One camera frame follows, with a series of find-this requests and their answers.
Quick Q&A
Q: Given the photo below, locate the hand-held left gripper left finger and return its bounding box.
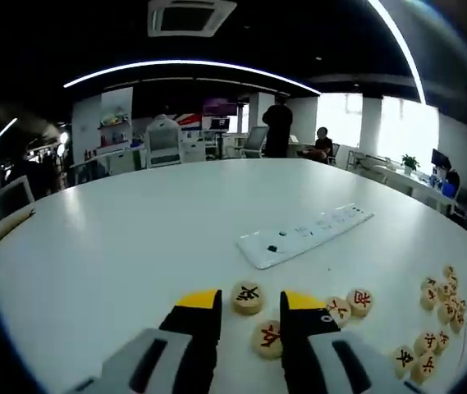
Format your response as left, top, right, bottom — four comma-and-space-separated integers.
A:
68, 288, 224, 394

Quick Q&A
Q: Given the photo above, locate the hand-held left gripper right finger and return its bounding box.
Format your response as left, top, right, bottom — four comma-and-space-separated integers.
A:
279, 290, 423, 394

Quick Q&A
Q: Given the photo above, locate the red-lettered round chess piece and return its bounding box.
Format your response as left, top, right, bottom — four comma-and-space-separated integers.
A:
251, 319, 284, 360

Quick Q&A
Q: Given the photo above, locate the pile of wooden chess pieces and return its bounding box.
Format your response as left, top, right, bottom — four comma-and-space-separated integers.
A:
323, 264, 467, 386

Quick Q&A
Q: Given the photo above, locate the black-lettered round chess piece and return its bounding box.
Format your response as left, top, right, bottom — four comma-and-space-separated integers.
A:
231, 281, 265, 316

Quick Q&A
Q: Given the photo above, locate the white table socket strip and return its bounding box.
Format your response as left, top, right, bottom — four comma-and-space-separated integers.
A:
236, 203, 376, 271

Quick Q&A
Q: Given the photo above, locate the large potted plant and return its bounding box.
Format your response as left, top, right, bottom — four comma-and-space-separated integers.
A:
401, 153, 421, 176

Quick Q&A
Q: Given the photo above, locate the white high-back chair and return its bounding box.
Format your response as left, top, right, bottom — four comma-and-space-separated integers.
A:
144, 116, 183, 168

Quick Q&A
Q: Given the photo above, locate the black desktop monitor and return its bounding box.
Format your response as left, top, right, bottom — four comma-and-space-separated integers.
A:
431, 148, 452, 170

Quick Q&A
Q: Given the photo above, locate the shelf with colourful items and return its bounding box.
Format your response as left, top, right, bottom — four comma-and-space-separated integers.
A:
98, 107, 132, 151

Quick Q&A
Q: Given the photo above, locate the purple screen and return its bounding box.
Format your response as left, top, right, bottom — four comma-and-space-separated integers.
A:
203, 98, 238, 116

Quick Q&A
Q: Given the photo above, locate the straight ceiling light strip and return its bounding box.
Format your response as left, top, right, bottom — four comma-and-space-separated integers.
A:
0, 117, 19, 153

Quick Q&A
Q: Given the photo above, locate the curved ceiling light strip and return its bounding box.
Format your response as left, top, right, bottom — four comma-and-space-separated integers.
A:
366, 0, 427, 103
63, 60, 321, 96

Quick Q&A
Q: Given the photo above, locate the ceiling air conditioner vent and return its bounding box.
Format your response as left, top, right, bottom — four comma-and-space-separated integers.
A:
147, 0, 238, 38

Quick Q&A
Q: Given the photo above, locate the red blue wall graphic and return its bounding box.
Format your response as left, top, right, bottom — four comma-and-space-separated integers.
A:
177, 114, 204, 132

